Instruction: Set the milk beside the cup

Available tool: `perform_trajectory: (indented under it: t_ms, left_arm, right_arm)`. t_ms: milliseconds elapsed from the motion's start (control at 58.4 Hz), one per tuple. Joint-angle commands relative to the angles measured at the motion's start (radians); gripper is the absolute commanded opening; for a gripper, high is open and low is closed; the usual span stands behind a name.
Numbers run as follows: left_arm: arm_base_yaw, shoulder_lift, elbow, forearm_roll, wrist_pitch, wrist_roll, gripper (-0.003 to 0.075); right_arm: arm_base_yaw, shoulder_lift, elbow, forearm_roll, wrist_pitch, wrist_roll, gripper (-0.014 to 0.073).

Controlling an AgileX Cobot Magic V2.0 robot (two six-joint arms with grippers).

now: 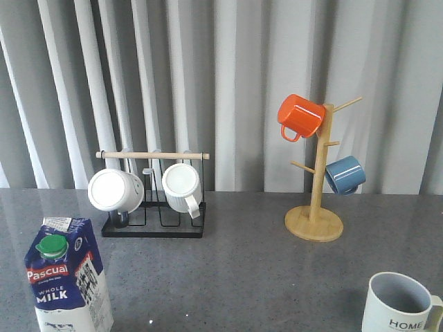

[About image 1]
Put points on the blue white milk carton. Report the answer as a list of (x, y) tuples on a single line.
[(67, 278)]

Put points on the grey HOME mug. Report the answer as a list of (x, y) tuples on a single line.
[(397, 302)]

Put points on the white ribbed mug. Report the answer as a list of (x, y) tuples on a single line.
[(182, 187)]

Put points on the orange mug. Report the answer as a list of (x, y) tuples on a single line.
[(299, 117)]

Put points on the white smooth mug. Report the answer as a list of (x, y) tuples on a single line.
[(117, 192)]

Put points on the wooden mug tree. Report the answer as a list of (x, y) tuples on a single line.
[(312, 222)]

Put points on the blue mug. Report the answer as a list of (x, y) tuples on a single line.
[(345, 175)]

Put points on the grey pleated curtain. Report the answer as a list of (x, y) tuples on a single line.
[(78, 77)]

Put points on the black wire mug rack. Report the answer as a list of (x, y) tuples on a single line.
[(154, 217)]

